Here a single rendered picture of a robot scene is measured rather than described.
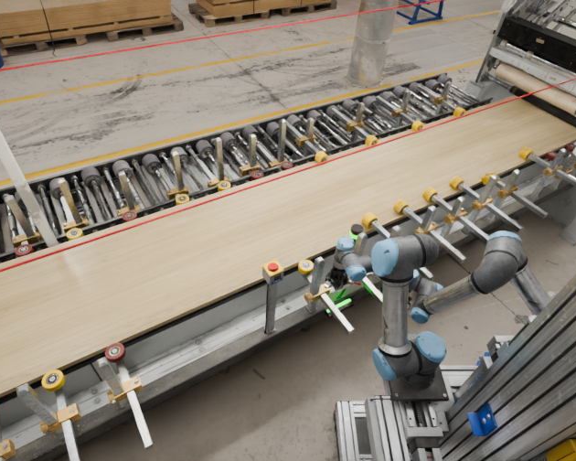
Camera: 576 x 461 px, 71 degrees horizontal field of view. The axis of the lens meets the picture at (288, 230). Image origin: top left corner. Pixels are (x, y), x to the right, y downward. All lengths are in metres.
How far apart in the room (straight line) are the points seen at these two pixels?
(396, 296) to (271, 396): 1.55
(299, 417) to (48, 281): 1.62
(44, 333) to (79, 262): 0.41
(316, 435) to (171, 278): 1.30
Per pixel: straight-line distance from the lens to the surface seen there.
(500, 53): 4.42
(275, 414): 2.73
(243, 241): 2.27
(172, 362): 2.21
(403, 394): 1.74
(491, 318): 3.51
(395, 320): 1.45
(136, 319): 2.04
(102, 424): 2.09
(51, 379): 2.00
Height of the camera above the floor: 2.57
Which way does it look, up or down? 46 degrees down
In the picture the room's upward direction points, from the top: 5 degrees clockwise
